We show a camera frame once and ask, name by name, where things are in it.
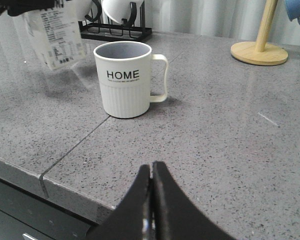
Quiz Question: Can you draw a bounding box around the white blue milk carton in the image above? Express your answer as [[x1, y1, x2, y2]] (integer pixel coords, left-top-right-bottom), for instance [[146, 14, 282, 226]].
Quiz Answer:
[[22, 0, 86, 70]]

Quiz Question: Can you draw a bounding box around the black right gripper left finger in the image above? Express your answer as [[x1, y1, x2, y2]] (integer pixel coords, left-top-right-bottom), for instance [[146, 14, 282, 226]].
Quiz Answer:
[[86, 164, 152, 240]]

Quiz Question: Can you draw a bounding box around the right white hanging mug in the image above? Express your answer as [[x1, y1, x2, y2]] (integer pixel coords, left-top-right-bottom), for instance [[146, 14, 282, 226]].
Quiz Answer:
[[101, 0, 144, 24]]

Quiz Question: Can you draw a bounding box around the wooden mug tree stand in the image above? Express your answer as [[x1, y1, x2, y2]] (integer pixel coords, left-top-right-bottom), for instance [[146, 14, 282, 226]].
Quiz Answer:
[[230, 0, 288, 66]]

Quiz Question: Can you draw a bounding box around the blue hanging mug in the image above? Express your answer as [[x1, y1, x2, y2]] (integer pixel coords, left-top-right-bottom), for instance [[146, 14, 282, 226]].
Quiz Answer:
[[284, 0, 300, 25]]

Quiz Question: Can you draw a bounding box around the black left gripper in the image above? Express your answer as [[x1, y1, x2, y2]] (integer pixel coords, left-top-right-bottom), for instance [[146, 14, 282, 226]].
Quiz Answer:
[[0, 0, 64, 17]]

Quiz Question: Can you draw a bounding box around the black wire mug rack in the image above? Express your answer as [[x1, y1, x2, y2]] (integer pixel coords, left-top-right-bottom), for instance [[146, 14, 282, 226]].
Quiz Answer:
[[78, 0, 152, 42]]

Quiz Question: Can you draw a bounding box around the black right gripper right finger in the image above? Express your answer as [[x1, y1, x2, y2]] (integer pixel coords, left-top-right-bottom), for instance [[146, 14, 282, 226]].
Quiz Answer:
[[152, 161, 234, 240]]

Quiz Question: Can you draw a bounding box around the cream HOME cup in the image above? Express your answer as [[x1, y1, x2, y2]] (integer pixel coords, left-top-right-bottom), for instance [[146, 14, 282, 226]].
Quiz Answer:
[[93, 41, 168, 119]]

